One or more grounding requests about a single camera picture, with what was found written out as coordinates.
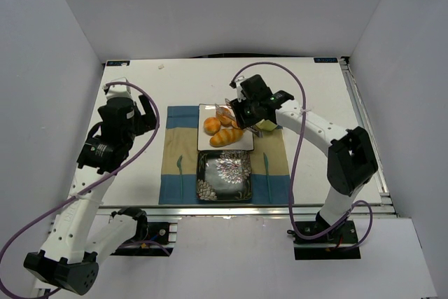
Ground round bread roll top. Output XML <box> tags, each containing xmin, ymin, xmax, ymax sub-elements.
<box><xmin>216</xmin><ymin>106</ymin><xmax>232</xmax><ymax>127</ymax></box>

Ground round bread roll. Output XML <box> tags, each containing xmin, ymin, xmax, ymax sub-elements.
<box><xmin>216</xmin><ymin>106</ymin><xmax>232</xmax><ymax>127</ymax></box>
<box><xmin>232</xmin><ymin>120</ymin><xmax>240</xmax><ymax>130</ymax></box>
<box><xmin>203</xmin><ymin>117</ymin><xmax>221</xmax><ymax>135</ymax></box>

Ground metal serving tongs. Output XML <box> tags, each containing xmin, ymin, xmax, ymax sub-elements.
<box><xmin>215</xmin><ymin>104</ymin><xmax>263</xmax><ymax>138</ymax></box>

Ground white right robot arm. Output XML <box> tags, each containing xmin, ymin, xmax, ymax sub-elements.
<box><xmin>230</xmin><ymin>75</ymin><xmax>378</xmax><ymax>240</ymax></box>

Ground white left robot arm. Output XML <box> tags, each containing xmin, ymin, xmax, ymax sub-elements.
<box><xmin>24</xmin><ymin>93</ymin><xmax>157</xmax><ymax>295</ymax></box>

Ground round bread roll right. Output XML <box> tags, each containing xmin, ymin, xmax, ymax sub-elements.
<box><xmin>232</xmin><ymin>120</ymin><xmax>240</xmax><ymax>130</ymax></box>

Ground long striped bread loaf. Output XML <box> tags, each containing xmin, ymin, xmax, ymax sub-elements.
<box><xmin>209</xmin><ymin>128</ymin><xmax>244</xmax><ymax>147</ymax></box>

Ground round bread roll left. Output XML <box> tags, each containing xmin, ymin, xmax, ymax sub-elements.
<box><xmin>203</xmin><ymin>117</ymin><xmax>221</xmax><ymax>135</ymax></box>

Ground pale yellow mug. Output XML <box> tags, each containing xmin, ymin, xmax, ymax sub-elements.
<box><xmin>255</xmin><ymin>120</ymin><xmax>281</xmax><ymax>132</ymax></box>

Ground white square plate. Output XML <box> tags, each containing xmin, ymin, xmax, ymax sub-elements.
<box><xmin>197</xmin><ymin>104</ymin><xmax>254</xmax><ymax>151</ymax></box>

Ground green plastic knife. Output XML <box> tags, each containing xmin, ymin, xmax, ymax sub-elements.
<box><xmin>263</xmin><ymin>152</ymin><xmax>272</xmax><ymax>204</ymax></box>

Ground green plastic fork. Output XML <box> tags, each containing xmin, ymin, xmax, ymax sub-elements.
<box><xmin>176</xmin><ymin>155</ymin><xmax>183</xmax><ymax>200</ymax></box>

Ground blue and beige placemat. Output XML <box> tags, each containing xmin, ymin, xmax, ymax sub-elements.
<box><xmin>159</xmin><ymin>106</ymin><xmax>290</xmax><ymax>205</ymax></box>

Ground black floral square plate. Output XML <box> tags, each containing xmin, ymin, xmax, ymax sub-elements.
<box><xmin>196</xmin><ymin>150</ymin><xmax>253</xmax><ymax>203</ymax></box>

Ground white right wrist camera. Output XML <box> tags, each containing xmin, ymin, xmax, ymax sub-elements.
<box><xmin>230</xmin><ymin>78</ymin><xmax>246</xmax><ymax>102</ymax></box>

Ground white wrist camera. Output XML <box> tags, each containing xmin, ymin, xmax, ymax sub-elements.
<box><xmin>230</xmin><ymin>78</ymin><xmax>246</xmax><ymax>102</ymax></box>
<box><xmin>102</xmin><ymin>84</ymin><xmax>132</xmax><ymax>101</ymax></box>

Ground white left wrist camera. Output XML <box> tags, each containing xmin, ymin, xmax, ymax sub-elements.
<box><xmin>102</xmin><ymin>84</ymin><xmax>132</xmax><ymax>101</ymax></box>

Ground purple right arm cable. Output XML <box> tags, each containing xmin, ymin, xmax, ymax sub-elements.
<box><xmin>229</xmin><ymin>62</ymin><xmax>372</xmax><ymax>253</ymax></box>

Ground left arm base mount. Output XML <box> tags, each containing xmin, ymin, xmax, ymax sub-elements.
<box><xmin>110</xmin><ymin>207</ymin><xmax>173</xmax><ymax>257</ymax></box>

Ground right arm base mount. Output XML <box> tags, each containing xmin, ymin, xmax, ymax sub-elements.
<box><xmin>287</xmin><ymin>221</ymin><xmax>361</xmax><ymax>260</ymax></box>

